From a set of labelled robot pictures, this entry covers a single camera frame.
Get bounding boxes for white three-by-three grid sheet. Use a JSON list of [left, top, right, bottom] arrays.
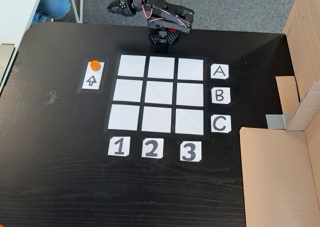
[[104, 52, 208, 137]]

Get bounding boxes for person's leg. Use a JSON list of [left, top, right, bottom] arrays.
[[31, 0, 71, 26]]

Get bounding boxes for white arrow paper sheet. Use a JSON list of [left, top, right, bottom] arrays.
[[81, 60, 105, 91]]

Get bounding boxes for white table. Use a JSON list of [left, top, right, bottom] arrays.
[[0, 0, 46, 47]]

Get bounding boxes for paper sheet letter A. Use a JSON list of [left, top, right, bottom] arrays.
[[210, 63, 230, 80]]

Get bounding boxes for clear tape scraps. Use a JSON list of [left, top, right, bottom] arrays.
[[12, 60, 25, 75], [43, 88, 60, 107]]

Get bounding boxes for grey laptop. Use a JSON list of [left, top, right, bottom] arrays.
[[0, 43, 18, 94]]

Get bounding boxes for paper sheet letter B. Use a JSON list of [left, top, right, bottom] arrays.
[[211, 87, 232, 105]]

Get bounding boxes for paper sheet number 1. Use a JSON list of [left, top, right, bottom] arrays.
[[107, 136, 131, 157]]

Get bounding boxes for paper sheet number 2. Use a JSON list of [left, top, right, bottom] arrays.
[[141, 137, 165, 159]]

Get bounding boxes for paper sheet letter C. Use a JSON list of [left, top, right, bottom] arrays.
[[211, 114, 232, 134]]

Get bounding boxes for paper sheet number 3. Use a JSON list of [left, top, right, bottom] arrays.
[[179, 141, 202, 162]]

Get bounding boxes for brown cardboard screen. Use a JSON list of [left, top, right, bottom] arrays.
[[239, 0, 320, 227]]

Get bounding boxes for grey metal chair frame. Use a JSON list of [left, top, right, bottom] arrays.
[[65, 0, 84, 24]]

